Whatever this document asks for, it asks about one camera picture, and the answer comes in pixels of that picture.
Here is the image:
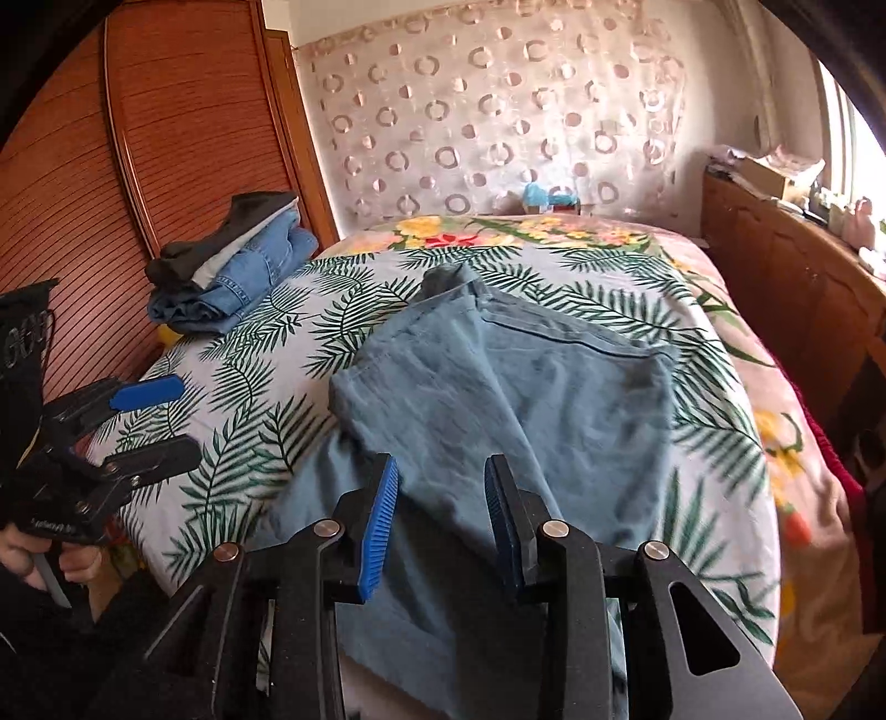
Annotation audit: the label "stack of folded clothes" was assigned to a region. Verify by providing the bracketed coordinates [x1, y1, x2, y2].
[147, 208, 320, 338]

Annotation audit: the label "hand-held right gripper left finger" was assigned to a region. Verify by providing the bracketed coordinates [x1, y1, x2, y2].
[142, 453, 401, 720]

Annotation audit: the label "folded white garment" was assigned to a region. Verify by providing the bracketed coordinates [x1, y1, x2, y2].
[190, 197, 303, 288]

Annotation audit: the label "floral blanket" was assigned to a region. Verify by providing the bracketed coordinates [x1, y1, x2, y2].
[339, 213, 868, 707]

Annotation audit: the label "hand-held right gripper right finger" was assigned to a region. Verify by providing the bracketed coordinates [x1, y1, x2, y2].
[483, 453, 804, 720]

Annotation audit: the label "leaf-print bed sheet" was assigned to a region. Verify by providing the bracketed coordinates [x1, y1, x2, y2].
[86, 235, 780, 720]

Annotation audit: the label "red knitted cloth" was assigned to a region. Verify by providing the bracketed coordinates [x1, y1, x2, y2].
[796, 394, 873, 631]

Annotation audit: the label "person's left hand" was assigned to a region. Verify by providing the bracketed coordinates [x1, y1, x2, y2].
[0, 522, 106, 611]

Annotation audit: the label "pink figurine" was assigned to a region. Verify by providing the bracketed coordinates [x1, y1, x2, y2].
[848, 197, 877, 248]

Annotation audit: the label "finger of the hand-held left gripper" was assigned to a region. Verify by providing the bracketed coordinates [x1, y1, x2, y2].
[45, 376, 186, 434]
[100, 435, 203, 491]

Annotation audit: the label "window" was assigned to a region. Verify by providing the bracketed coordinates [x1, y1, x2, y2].
[810, 55, 886, 215]

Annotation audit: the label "cardboard box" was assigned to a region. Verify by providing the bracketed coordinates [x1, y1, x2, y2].
[740, 156, 826, 202]

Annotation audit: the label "wooden cabinet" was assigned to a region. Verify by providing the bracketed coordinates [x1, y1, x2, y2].
[699, 169, 886, 486]

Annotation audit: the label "blue and white package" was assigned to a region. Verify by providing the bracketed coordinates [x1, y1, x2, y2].
[519, 181, 579, 212]

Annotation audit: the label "person's left forearm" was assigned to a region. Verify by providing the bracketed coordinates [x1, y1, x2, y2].
[0, 571, 182, 720]

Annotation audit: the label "folded dark grey garment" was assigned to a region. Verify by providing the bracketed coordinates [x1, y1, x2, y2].
[145, 192, 298, 286]

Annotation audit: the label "circle-patterned sheer curtain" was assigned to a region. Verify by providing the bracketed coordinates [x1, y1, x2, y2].
[294, 0, 689, 226]

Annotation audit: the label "blue-grey pants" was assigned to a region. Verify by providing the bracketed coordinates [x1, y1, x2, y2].
[253, 263, 683, 720]

